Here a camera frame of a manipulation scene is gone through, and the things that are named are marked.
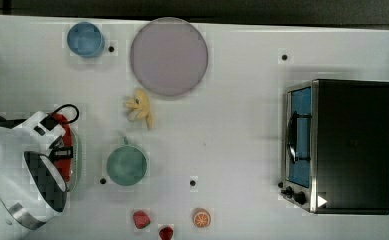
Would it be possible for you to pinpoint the green mug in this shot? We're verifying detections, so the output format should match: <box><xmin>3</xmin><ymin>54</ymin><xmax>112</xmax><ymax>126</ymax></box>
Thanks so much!
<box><xmin>106</xmin><ymin>137</ymin><xmax>148</xmax><ymax>186</ymax></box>

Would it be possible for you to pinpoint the plush orange slice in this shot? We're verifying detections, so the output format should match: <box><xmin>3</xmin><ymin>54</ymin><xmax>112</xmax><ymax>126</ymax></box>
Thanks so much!
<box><xmin>192</xmin><ymin>208</ymin><xmax>211</xmax><ymax>228</ymax></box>

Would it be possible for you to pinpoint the yellow plush banana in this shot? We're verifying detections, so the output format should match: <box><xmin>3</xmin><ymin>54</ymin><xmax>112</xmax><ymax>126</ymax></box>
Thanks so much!
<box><xmin>125</xmin><ymin>88</ymin><xmax>153</xmax><ymax>130</ymax></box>

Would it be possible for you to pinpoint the black toaster oven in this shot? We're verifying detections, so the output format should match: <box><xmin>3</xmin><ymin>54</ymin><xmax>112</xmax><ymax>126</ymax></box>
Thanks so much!
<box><xmin>278</xmin><ymin>79</ymin><xmax>389</xmax><ymax>215</ymax></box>

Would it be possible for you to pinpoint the small red plush strawberry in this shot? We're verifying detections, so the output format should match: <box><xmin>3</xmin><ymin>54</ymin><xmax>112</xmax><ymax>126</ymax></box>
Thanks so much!
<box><xmin>159</xmin><ymin>226</ymin><xmax>174</xmax><ymax>240</ymax></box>

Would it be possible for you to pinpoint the round grey plate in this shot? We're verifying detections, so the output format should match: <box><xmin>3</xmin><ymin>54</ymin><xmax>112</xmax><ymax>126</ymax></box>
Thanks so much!
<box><xmin>130</xmin><ymin>17</ymin><xmax>208</xmax><ymax>97</ymax></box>

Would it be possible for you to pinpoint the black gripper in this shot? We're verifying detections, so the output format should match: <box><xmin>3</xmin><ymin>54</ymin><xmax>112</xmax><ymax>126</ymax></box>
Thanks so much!
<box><xmin>48</xmin><ymin>137</ymin><xmax>73</xmax><ymax>161</ymax></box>

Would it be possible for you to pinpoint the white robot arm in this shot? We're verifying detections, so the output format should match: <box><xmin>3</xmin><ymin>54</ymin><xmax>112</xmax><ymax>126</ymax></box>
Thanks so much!
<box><xmin>0</xmin><ymin>126</ymin><xmax>68</xmax><ymax>240</ymax></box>

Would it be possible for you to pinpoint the black camera cable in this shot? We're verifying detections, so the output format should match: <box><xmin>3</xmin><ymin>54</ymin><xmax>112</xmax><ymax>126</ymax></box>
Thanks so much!
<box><xmin>50</xmin><ymin>103</ymin><xmax>80</xmax><ymax>125</ymax></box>

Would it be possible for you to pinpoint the blue cup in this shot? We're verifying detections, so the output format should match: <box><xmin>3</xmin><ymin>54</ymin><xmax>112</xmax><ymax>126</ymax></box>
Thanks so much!
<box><xmin>66</xmin><ymin>22</ymin><xmax>105</xmax><ymax>58</ymax></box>

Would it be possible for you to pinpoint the red plush ketchup bottle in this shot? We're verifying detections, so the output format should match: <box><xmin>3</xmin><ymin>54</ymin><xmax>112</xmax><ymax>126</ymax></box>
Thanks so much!
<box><xmin>50</xmin><ymin>113</ymin><xmax>73</xmax><ymax>182</ymax></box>

